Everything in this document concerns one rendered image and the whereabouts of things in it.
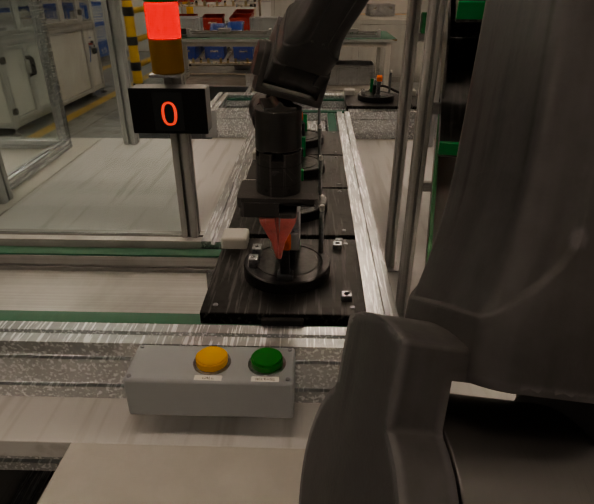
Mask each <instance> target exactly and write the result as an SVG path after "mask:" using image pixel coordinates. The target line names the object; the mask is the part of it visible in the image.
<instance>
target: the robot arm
mask: <svg viewBox="0 0 594 504"><path fill-rule="evenodd" d="M368 2H369V0H295V1H294V2H293V3H292V4H290V5H289V6H288V8H287V10H286V12H285V14H284V16H283V17H280V16H278V19H277V21H276V23H275V26H274V28H273V30H272V33H271V35H270V38H269V40H268V39H264V40H263V39H259V40H258V42H257V45H256V49H255V53H254V57H253V61H252V65H251V71H252V73H253V75H255V76H254V80H253V84H252V87H253V89H254V91H256V93H255V94H254V95H253V97H252V98H251V100H250V103H249V114H250V117H251V120H252V123H253V126H254V128H255V147H256V180H243V181H242V182H241V185H240V188H239V191H238V194H237V207H239V208H240V216H241V217H259V222H260V224H261V225H262V227H263V229H264V231H265V232H266V234H267V236H268V237H269V239H270V241H271V243H272V246H273V249H274V252H275V256H276V259H281V258H282V255H283V250H284V246H285V242H286V240H287V238H288V237H289V235H290V233H291V231H292V229H293V227H294V225H295V223H296V219H297V206H306V207H314V209H317V208H318V204H319V193H318V182H316V181H301V151H302V107H301V106H300V105H297V104H294V103H293V102H297V103H300V104H304V105H308V106H312V107H315V108H319V109H320V108H321V104H322V101H323V98H324V94H325V91H326V88H327V84H328V81H329V79H330V74H331V70H332V69H333V67H334V66H335V65H336V63H337V62H338V60H339V56H340V50H341V46H342V44H343V41H344V39H345V37H346V35H347V34H348V32H349V30H350V29H351V27H352V26H353V24H354V23H355V21H356V20H357V18H358V17H359V15H360V14H361V12H362V11H363V9H364V8H365V6H366V5H367V3H368ZM280 206H281V208H280ZM279 218H280V233H279ZM452 381H456V382H464V383H471V384H474V385H477V386H480V387H484V388H487V389H491V390H495V391H499V392H505V393H510V394H516V398H515V400H514V401H512V400H503V399H495V398H487V397H478V396H470V395H461V394H453V393H450V388H451V383H452ZM299 504H594V0H486V2H485V8H484V13H483V18H482V24H481V29H480V34H479V40H478V45H477V50H476V56H475V61H474V66H473V72H472V77H471V83H470V88H469V93H468V99H467V104H466V109H465V115H464V120H463V125H462V131H461V136H460V141H459V147H458V152H457V157H456V163H455V168H454V173H453V177H452V181H451V185H450V190H449V194H448V198H447V201H446V205H445V209H444V212H443V216H442V219H441V223H440V226H439V229H438V232H437V235H436V239H435V241H434V244H433V247H432V250H431V252H430V255H429V258H428V261H427V263H426V265H425V268H424V270H423V273H422V275H421V278H420V280H419V283H418V285H417V286H416V287H415V288H414V290H413V291H412V292H411V294H410V295H409V299H408V302H407V308H406V313H405V318H403V317H396V316H390V315H384V314H377V313H371V312H358V313H354V314H352V315H350V317H349V320H348V326H347V331H346V336H345V342H344V347H343V352H342V358H341V363H340V368H339V374H338V379H337V383H336V385H335V386H334V387H333V388H332V389H331V390H330V391H329V392H328V394H327V395H326V396H325V398H324V399H323V401H322V403H321V404H320V406H319V408H318V411H317V413H316V415H315V418H314V421H313V423H312V426H311V429H310V433H309V437H308V441H307V445H306V449H305V454H304V460H303V465H302V473H301V481H300V493H299Z"/></svg>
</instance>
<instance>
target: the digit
mask: <svg viewBox="0 0 594 504"><path fill-rule="evenodd" d="M151 97H152V104H153V112H154V120H155V127H156V130H167V131H186V130H185V120H184V111H183V101H182V92H151Z"/></svg>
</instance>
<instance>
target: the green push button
mask: <svg viewBox="0 0 594 504"><path fill-rule="evenodd" d="M282 364H283V356H282V354H281V352H280V351H278V350H277V349H274V348H270V347H265V348H260V349H258V350H256V351H255V352H254V353H253V354H252V356H251V366H252V368H253V369H254V370H256V371H257V372H260V373H272V372H275V371H277V370H279V369H280V368H281V366H282Z"/></svg>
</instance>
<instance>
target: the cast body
mask: <svg viewBox="0 0 594 504"><path fill-rule="evenodd" d="M300 217H301V206H297V219H296V223H295V225H294V227H293V229H292V231H291V233H290V234H291V249H290V250H296V251H298V250H299V249H300V233H301V218H300Z"/></svg>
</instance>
